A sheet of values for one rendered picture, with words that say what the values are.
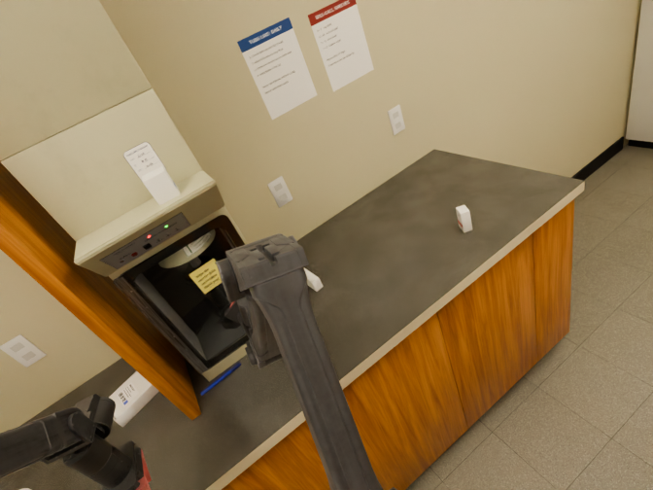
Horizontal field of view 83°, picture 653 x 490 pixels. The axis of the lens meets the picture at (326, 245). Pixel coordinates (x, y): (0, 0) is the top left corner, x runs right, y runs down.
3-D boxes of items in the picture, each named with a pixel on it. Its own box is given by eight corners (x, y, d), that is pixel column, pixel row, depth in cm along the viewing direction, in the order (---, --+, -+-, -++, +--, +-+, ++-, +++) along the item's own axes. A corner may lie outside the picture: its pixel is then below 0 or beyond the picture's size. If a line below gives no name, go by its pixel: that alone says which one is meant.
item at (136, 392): (110, 408, 119) (101, 402, 117) (151, 369, 127) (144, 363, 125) (122, 428, 111) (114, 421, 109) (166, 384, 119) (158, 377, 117)
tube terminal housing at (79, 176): (191, 336, 133) (19, 144, 90) (266, 285, 141) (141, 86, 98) (208, 382, 113) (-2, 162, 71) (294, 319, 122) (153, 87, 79)
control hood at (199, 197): (105, 273, 87) (74, 241, 82) (223, 202, 95) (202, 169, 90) (106, 297, 78) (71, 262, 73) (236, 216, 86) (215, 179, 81)
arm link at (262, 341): (225, 287, 45) (305, 257, 49) (212, 251, 48) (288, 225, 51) (252, 375, 81) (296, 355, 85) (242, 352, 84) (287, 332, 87)
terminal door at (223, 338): (202, 371, 111) (114, 278, 88) (287, 312, 118) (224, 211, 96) (203, 373, 110) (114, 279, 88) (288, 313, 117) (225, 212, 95)
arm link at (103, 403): (17, 451, 58) (68, 426, 59) (42, 392, 68) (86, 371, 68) (71, 481, 65) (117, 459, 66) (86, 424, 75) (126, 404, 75)
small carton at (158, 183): (157, 198, 84) (141, 176, 81) (178, 188, 85) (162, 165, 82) (159, 205, 80) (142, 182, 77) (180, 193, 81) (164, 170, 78)
